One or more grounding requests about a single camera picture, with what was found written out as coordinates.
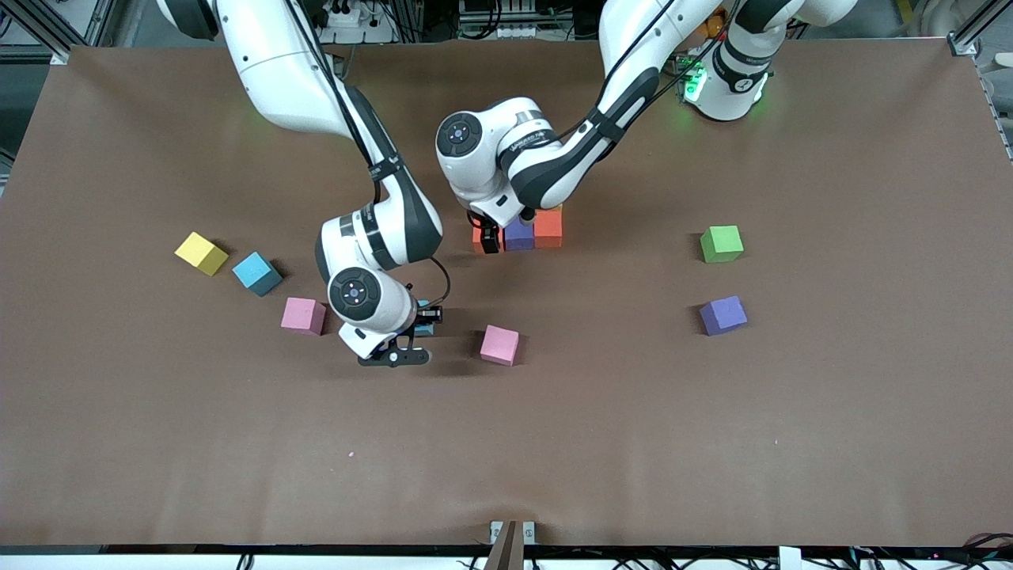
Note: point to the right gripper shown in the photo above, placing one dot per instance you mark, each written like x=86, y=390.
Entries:
x=428, y=316

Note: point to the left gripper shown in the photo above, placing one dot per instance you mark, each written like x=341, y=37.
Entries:
x=488, y=233

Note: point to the blue foam cube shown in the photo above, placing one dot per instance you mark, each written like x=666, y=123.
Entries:
x=255, y=271
x=424, y=329

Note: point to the purple foam cube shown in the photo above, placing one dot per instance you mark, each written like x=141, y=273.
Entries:
x=722, y=313
x=518, y=235

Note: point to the orange foam cube notched corner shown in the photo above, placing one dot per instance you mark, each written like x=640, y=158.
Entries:
x=548, y=229

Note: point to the pink foam cube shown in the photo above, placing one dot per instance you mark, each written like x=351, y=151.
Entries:
x=498, y=344
x=301, y=314

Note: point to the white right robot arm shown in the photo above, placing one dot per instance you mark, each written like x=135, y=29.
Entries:
x=277, y=63

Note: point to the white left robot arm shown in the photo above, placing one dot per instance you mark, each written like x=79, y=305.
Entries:
x=633, y=47

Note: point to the white rack device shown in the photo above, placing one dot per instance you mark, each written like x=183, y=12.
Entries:
x=498, y=20

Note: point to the green foam cube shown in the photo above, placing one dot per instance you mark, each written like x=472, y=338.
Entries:
x=722, y=241

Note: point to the brown table cover sheet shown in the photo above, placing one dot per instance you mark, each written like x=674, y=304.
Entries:
x=237, y=443

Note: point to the white power strip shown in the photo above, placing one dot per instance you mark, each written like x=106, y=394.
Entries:
x=368, y=32

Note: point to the yellow foam cube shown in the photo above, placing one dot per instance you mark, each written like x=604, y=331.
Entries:
x=199, y=252

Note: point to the pile of orange objects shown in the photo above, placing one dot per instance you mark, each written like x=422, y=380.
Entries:
x=712, y=25

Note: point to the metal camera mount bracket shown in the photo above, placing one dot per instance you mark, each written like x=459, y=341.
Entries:
x=511, y=542

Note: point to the white table frame rail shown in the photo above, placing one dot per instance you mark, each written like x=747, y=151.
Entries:
x=158, y=560

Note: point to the aluminium frame profile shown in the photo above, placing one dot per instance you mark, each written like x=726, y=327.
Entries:
x=47, y=36
x=977, y=28

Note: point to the metal table side rail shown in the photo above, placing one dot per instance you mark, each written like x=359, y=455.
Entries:
x=999, y=111

